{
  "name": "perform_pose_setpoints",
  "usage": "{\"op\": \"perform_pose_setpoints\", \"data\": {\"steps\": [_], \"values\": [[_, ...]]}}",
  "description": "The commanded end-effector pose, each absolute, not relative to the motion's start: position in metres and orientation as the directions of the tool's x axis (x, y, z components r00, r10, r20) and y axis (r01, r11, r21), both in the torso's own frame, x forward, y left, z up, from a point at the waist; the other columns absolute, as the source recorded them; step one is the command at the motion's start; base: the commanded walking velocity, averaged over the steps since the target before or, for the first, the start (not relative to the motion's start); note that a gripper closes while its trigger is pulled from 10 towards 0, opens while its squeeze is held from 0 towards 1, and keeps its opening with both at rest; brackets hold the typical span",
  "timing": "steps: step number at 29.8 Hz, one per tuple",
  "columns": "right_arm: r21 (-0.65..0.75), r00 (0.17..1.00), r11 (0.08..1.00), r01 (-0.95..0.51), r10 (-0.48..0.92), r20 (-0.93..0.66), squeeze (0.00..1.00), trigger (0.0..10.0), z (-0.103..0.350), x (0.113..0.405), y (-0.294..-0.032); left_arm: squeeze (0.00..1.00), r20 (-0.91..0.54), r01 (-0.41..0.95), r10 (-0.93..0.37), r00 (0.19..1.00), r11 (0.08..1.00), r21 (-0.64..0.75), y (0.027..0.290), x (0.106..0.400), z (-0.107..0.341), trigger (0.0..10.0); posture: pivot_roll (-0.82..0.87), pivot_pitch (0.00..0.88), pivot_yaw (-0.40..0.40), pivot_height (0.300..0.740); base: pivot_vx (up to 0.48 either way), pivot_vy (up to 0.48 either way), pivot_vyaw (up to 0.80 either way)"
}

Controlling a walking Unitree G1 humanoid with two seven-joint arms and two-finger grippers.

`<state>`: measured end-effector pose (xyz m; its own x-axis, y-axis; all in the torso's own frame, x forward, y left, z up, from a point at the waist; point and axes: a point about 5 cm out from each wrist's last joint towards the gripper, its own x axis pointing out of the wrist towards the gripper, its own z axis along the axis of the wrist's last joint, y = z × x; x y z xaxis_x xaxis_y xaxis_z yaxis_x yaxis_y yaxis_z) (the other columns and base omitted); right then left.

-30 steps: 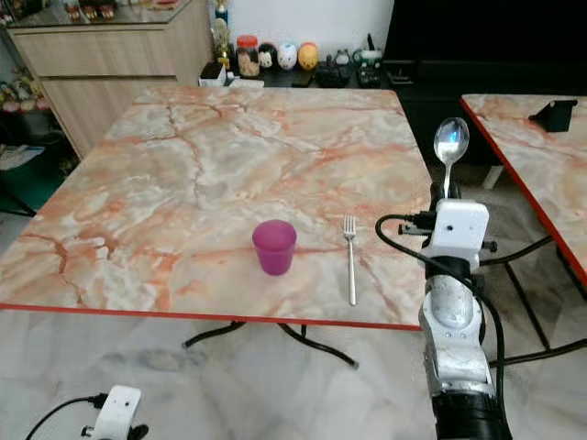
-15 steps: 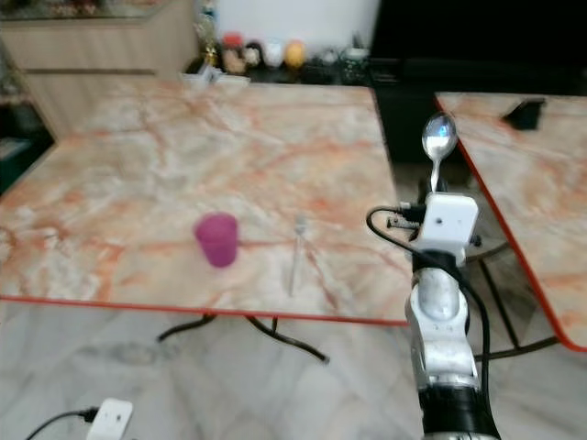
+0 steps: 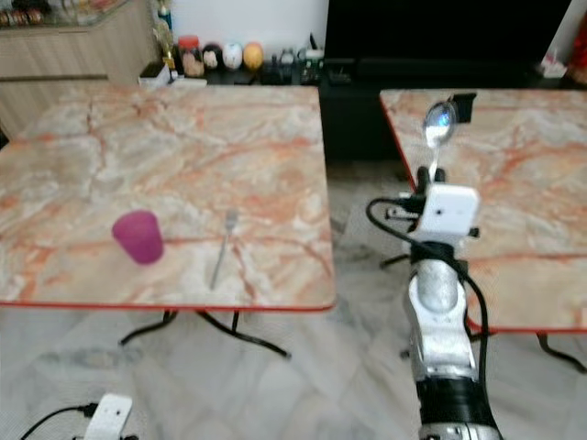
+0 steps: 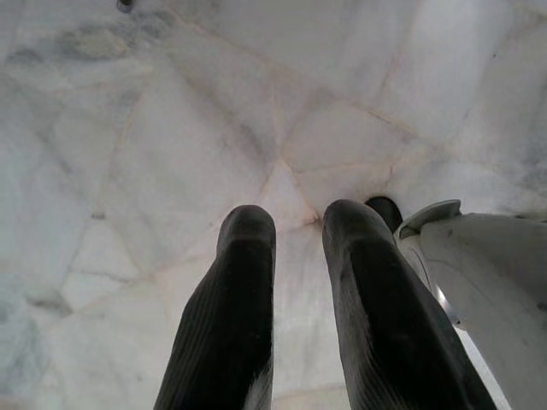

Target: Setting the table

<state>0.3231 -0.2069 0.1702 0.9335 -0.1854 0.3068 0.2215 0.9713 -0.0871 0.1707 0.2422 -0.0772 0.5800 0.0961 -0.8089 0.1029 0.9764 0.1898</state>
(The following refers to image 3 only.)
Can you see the silver metal spoon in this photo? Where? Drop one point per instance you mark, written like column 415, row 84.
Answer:
column 438, row 123

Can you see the small black box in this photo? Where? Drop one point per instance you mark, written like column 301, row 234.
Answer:
column 466, row 107

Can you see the dark television stand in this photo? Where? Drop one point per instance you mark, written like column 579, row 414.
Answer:
column 348, row 115

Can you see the black television screen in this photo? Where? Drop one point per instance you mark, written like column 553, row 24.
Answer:
column 440, row 26

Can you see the pink white small item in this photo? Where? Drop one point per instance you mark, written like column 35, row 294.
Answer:
column 555, row 64

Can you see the dark gadget with antenna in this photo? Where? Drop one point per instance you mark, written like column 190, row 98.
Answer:
column 312, row 60

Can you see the dark small gadget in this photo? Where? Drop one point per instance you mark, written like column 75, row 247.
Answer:
column 284, row 65

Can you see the silver metal fork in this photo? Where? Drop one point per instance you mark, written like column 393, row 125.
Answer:
column 222, row 253

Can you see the yellow egg figure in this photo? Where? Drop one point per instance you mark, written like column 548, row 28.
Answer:
column 252, row 56

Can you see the light wooden cabinet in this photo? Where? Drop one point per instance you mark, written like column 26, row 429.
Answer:
column 83, row 55

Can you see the white egg figure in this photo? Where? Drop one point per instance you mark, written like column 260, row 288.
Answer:
column 232, row 56

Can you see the dark egg figure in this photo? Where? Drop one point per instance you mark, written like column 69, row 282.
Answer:
column 212, row 56

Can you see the purple plastic cup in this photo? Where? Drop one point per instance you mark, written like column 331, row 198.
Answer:
column 138, row 236

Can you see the marble table with cup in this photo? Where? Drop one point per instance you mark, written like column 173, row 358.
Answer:
column 165, row 156

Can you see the red lid jar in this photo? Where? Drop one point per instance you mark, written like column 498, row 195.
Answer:
column 191, row 57

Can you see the small white box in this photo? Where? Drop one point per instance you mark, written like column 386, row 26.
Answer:
column 155, row 75

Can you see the gold trophy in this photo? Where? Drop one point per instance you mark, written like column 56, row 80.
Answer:
column 166, row 38

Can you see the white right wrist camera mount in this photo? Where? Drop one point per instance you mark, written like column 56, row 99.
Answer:
column 449, row 212

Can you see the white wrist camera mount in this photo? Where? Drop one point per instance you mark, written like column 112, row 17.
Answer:
column 449, row 212
column 109, row 417

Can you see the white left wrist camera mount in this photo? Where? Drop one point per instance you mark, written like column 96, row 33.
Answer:
column 109, row 417

